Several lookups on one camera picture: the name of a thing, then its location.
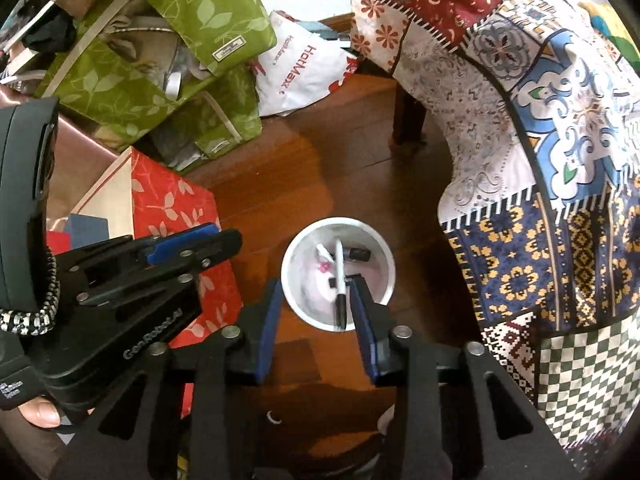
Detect white plastic shopping bag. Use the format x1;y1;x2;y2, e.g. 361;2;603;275
252;10;359;118

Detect green leaf fabric bag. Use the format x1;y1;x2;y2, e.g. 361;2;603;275
140;0;278;77
35;12;201;140
150;66;262;161

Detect colourful block quilt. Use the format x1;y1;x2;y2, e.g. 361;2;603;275
579;1;640;70

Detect person's left hand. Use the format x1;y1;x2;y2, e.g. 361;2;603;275
20;395;64;429

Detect red leaf paper bag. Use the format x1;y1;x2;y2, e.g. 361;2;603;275
72;146;246;418

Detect black cloth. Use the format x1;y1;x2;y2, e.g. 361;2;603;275
20;7;77;54

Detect pink box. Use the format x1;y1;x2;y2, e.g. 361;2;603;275
47;115;127;221

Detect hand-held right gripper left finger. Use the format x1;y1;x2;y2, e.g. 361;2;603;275
50;278;284;480

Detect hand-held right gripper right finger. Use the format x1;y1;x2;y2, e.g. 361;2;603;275
349;276;581;480

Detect white plastic waste bin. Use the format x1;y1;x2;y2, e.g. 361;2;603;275
280;216;397;332

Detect white marker black cap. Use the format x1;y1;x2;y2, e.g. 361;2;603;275
332;239;349;331

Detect blue box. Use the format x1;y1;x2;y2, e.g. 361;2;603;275
65;214;110;251

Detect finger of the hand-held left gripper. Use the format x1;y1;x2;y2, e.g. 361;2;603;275
76;228;244;307
54;222;222;273

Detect patchwork bedsheet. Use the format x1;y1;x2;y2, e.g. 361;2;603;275
349;0;640;476

